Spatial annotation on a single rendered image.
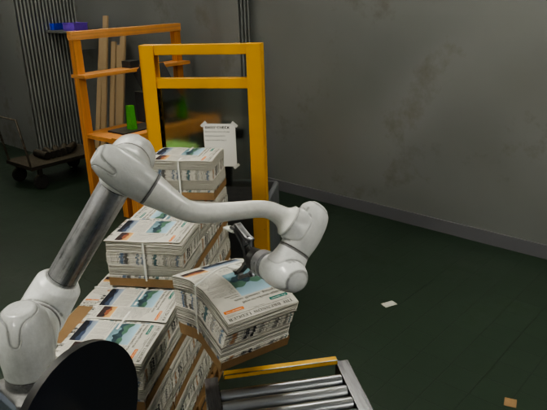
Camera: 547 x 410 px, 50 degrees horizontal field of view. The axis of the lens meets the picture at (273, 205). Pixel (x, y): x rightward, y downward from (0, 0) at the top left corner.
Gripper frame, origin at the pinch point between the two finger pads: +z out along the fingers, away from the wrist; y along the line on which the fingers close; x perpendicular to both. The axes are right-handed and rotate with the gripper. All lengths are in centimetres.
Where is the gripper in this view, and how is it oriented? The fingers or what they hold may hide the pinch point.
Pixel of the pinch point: (229, 246)
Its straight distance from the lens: 208.7
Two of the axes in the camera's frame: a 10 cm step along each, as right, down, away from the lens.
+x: 8.3, -1.9, 5.3
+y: 0.5, 9.6, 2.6
